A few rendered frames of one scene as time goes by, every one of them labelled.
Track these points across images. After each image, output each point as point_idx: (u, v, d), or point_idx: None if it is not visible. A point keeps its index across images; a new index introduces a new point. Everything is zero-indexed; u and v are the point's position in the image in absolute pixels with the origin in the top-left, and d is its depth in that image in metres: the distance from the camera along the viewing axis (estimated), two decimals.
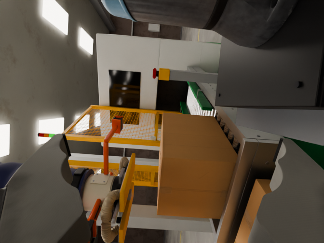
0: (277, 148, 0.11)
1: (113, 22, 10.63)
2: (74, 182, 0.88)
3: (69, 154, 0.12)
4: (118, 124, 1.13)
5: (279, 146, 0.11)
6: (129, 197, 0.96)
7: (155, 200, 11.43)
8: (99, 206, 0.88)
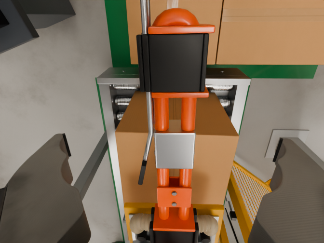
0: (277, 148, 0.11)
1: None
2: None
3: (69, 154, 0.12)
4: None
5: (279, 146, 0.11)
6: None
7: None
8: None
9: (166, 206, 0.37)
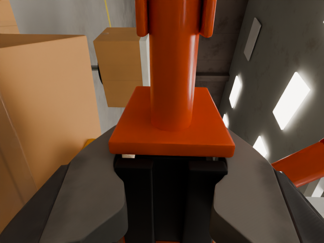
0: None
1: None
2: None
3: None
4: None
5: None
6: None
7: None
8: None
9: (207, 26, 0.09)
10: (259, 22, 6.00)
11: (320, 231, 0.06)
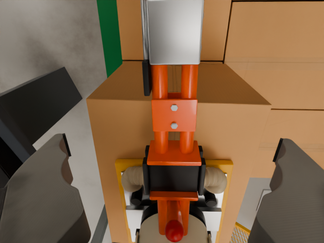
0: (277, 148, 0.11)
1: None
2: None
3: (69, 154, 0.12)
4: None
5: (279, 146, 0.11)
6: None
7: None
8: None
9: (163, 129, 0.28)
10: None
11: None
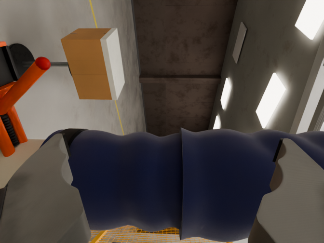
0: (277, 148, 0.11)
1: None
2: None
3: (69, 154, 0.12)
4: None
5: (279, 146, 0.11)
6: None
7: None
8: None
9: None
10: (245, 26, 6.26)
11: None
